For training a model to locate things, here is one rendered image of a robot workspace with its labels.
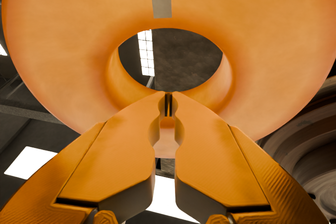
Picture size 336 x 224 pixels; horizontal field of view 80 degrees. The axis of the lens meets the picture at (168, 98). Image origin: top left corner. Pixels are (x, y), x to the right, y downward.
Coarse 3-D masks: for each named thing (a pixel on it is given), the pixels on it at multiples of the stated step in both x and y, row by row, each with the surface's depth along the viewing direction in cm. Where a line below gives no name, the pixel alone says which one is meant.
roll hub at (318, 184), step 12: (312, 156) 35; (324, 156) 33; (300, 168) 37; (312, 168) 34; (324, 168) 32; (300, 180) 37; (312, 180) 34; (324, 180) 33; (312, 192) 36; (324, 192) 37; (324, 204) 40
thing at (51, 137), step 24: (0, 96) 990; (24, 96) 989; (0, 120) 882; (24, 120) 859; (0, 144) 795; (24, 144) 794; (48, 144) 794; (0, 168) 724; (0, 192) 664; (144, 216) 611; (168, 216) 611
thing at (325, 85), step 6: (330, 72) 31; (330, 78) 30; (324, 84) 31; (330, 84) 30; (318, 90) 32; (324, 90) 31; (330, 90) 31; (318, 96) 32; (324, 96) 32; (258, 144) 44
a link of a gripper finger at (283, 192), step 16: (240, 144) 8; (256, 144) 8; (256, 160) 7; (272, 160) 7; (256, 176) 7; (272, 176) 7; (288, 176) 7; (272, 192) 6; (288, 192) 6; (304, 192) 6; (272, 208) 6; (288, 208) 6; (304, 208) 6
